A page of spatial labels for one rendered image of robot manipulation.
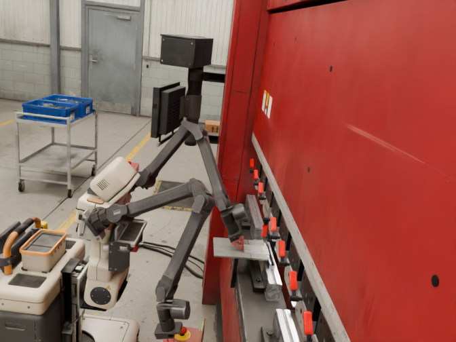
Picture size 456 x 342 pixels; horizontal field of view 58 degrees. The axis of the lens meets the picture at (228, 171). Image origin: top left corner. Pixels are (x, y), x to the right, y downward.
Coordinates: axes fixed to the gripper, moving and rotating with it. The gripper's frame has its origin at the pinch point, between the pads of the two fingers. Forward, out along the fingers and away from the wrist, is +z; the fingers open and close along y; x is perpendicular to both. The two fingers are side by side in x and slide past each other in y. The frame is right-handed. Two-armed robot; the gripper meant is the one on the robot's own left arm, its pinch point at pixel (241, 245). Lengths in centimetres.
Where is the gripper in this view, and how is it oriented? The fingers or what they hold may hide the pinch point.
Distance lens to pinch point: 209.4
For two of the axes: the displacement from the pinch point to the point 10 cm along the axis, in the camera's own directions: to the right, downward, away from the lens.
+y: -0.6, -3.1, 9.5
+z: 4.0, 8.6, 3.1
